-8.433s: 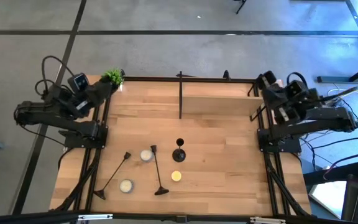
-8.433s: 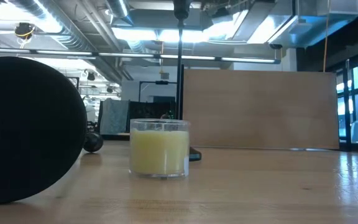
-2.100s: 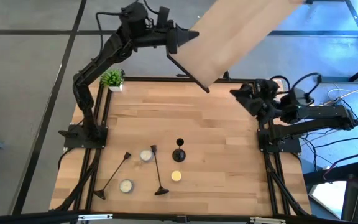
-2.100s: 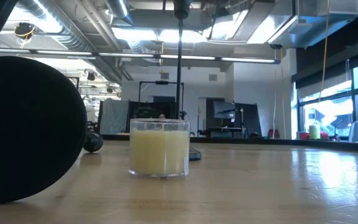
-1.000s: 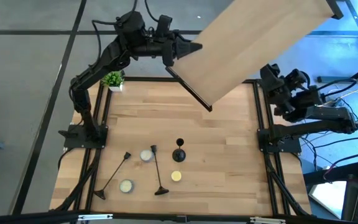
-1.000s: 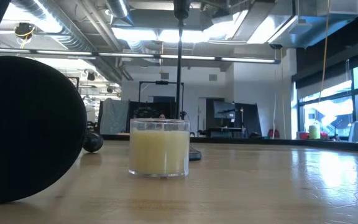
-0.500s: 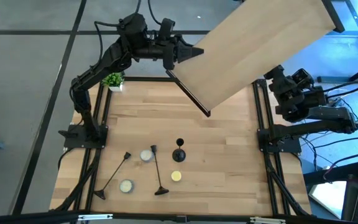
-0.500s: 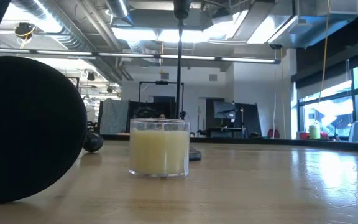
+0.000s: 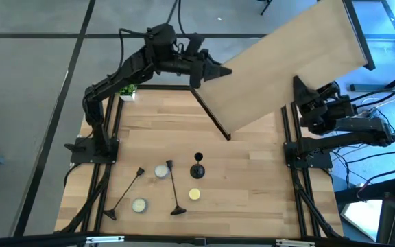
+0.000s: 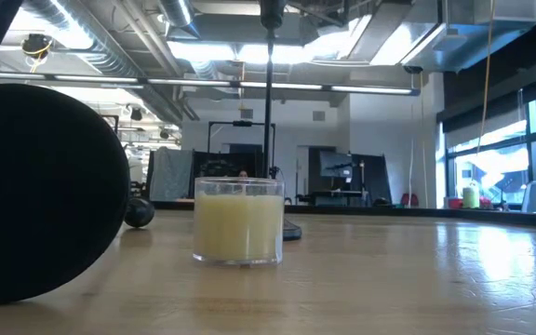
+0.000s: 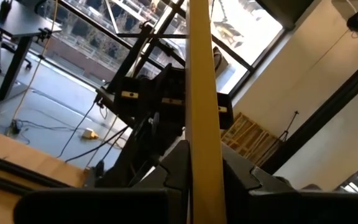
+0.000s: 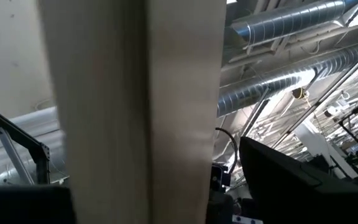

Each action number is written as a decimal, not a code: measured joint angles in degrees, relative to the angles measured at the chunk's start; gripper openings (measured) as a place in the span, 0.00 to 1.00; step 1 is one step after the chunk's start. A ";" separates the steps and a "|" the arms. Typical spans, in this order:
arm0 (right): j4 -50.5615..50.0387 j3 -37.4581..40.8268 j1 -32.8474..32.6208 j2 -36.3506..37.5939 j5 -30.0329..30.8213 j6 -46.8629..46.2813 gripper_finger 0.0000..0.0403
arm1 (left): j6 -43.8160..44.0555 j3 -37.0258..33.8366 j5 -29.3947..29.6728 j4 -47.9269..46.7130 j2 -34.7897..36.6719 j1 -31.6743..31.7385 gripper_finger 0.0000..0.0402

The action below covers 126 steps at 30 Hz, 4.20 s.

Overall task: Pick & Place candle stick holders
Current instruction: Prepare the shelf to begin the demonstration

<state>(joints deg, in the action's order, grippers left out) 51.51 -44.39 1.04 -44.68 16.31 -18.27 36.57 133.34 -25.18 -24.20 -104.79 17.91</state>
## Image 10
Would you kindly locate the rectangular silver ventilation duct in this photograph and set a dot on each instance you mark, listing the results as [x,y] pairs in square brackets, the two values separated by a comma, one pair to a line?
[459,46]

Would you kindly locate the dark background monitor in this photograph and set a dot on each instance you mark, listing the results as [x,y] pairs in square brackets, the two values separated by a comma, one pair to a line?
[336,163]

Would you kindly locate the green bottle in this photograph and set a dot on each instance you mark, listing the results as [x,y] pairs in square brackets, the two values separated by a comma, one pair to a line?
[471,197]

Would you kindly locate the long linear ceiling light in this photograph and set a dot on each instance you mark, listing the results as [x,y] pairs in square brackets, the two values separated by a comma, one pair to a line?
[189,82]

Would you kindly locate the person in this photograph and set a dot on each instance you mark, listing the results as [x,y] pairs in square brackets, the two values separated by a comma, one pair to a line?
[243,174]

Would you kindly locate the red container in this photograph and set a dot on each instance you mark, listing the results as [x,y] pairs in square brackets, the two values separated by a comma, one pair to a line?
[455,203]

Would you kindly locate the black ceiling spotlight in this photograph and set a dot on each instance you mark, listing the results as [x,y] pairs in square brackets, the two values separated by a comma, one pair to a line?
[136,114]

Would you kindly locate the yellow candle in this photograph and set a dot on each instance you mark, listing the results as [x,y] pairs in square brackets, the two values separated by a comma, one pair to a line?
[237,228]

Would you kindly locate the dark background table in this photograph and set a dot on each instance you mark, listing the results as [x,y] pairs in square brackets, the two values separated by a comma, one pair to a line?
[333,193]

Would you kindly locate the short silver duct pipe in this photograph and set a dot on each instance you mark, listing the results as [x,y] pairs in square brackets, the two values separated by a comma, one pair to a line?
[177,11]

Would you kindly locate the black background rig frame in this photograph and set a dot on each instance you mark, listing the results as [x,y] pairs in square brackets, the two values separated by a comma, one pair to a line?
[242,124]

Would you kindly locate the black partition screen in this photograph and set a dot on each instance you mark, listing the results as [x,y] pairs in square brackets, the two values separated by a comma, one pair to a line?
[375,179]
[221,160]

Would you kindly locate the small red item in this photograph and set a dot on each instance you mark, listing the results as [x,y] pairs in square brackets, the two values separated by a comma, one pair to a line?
[486,203]

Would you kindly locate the grey wall vent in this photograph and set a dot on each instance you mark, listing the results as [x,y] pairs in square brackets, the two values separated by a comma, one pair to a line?
[246,113]
[318,115]

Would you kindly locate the grey fabric curtain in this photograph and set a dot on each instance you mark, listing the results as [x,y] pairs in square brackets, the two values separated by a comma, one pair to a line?
[170,174]

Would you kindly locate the round silver ventilation duct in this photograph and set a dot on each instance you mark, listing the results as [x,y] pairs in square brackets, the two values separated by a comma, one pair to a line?
[110,51]

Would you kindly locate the red background chair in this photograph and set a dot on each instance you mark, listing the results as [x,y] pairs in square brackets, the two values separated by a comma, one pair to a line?
[409,200]

